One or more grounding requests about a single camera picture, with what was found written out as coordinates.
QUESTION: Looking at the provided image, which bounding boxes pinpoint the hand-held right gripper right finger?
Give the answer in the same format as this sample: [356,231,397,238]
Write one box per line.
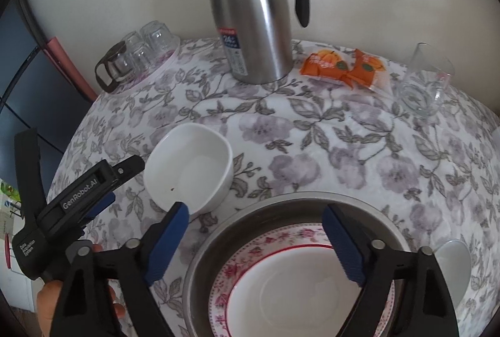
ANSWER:
[322,203,459,337]

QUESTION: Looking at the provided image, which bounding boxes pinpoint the small white bowl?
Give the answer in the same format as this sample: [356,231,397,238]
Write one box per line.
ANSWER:
[144,122,234,215]

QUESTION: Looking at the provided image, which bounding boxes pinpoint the clear glass mug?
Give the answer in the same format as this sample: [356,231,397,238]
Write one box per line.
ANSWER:
[397,42,457,118]

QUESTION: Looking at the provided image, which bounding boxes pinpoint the stainless steel thermos jug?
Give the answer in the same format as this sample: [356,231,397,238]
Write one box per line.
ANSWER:
[206,0,309,85]

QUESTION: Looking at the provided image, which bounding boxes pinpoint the orange snack packet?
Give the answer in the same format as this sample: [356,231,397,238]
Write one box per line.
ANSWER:
[346,48,393,96]
[300,49,354,84]

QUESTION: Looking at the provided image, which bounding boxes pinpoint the dark blue panel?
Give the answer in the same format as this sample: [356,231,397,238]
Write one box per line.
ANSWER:
[0,0,98,181]

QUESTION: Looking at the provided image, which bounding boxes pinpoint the light blue bowl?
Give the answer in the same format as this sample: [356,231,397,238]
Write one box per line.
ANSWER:
[432,239,473,300]

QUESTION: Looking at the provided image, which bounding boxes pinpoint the small clear glass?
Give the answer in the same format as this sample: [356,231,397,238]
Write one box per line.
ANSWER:
[122,31,146,53]
[140,21,177,57]
[130,44,157,73]

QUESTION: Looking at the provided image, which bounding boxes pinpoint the floral rimmed white plate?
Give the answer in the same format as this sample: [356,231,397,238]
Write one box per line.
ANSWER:
[209,223,395,337]

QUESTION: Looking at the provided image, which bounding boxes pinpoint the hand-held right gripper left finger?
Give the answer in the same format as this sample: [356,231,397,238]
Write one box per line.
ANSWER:
[49,201,191,337]

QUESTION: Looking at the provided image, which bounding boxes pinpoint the large stainless steel basin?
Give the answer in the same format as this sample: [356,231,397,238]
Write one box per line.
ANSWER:
[182,193,411,337]

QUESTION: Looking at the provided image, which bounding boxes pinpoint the pink board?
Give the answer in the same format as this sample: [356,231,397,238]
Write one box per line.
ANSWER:
[47,36,98,101]

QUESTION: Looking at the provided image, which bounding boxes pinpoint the person's left hand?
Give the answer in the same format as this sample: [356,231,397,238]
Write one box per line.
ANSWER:
[36,280,126,337]

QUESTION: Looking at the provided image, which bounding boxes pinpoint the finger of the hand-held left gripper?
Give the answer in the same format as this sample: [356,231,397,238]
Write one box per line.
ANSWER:
[80,192,117,222]
[113,155,146,185]

